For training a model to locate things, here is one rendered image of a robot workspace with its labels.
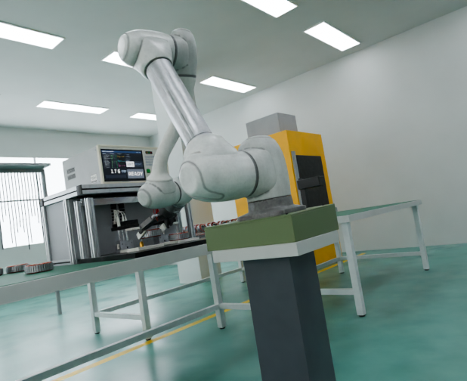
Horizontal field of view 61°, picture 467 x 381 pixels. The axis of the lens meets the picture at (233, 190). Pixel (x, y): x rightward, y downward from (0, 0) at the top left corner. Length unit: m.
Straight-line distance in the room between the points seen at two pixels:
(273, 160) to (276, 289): 0.42
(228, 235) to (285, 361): 0.44
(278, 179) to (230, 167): 0.20
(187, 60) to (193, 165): 0.60
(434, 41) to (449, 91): 0.80
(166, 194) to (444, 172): 5.48
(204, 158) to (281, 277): 0.45
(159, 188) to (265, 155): 0.47
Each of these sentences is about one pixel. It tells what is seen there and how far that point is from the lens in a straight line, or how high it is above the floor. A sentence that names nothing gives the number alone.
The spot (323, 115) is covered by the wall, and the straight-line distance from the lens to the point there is 7.40.
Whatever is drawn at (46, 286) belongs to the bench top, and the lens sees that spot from 1.49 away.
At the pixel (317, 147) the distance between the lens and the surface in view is 6.22.
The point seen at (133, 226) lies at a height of 0.89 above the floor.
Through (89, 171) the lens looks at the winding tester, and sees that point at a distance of 2.20.
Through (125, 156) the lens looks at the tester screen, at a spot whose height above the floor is 1.26.
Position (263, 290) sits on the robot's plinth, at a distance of 1.35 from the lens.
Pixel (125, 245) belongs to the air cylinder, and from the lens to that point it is 2.10.
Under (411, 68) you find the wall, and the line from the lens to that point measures 6.95.
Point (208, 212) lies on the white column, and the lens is 6.29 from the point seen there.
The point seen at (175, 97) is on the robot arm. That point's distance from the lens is 1.39.
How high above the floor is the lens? 0.84
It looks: 4 degrees up
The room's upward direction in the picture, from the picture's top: 9 degrees counter-clockwise
